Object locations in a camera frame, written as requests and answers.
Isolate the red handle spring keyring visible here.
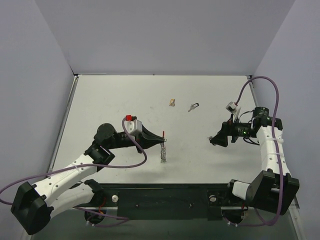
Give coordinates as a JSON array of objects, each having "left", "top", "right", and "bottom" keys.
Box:
[{"left": 160, "top": 130, "right": 167, "bottom": 164}]

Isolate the key with black tag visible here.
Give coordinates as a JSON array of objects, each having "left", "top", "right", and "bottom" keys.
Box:
[{"left": 188, "top": 103, "right": 200, "bottom": 112}]

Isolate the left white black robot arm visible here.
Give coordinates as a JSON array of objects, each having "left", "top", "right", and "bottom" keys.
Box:
[{"left": 10, "top": 118, "right": 165, "bottom": 235}]

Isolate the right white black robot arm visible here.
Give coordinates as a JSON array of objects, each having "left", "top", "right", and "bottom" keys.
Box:
[{"left": 209, "top": 102, "right": 300, "bottom": 215}]

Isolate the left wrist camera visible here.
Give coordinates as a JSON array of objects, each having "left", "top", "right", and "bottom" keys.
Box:
[{"left": 124, "top": 115, "right": 143, "bottom": 137}]

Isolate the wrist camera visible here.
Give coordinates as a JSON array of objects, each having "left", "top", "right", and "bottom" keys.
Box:
[
  {"left": 225, "top": 101, "right": 242, "bottom": 122},
  {"left": 124, "top": 115, "right": 143, "bottom": 137}
]

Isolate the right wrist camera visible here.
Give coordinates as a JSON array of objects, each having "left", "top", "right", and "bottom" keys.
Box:
[{"left": 225, "top": 101, "right": 242, "bottom": 122}]

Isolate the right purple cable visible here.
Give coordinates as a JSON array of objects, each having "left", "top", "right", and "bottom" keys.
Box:
[{"left": 223, "top": 76, "right": 285, "bottom": 227}]

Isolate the purple cable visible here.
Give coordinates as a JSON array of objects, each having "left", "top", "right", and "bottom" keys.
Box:
[
  {"left": 0, "top": 118, "right": 148, "bottom": 228},
  {"left": 223, "top": 76, "right": 285, "bottom": 227}
]

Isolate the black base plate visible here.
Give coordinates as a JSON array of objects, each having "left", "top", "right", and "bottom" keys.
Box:
[{"left": 80, "top": 183, "right": 249, "bottom": 222}]

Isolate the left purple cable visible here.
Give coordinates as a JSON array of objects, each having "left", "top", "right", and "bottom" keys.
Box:
[{"left": 0, "top": 118, "right": 148, "bottom": 228}]

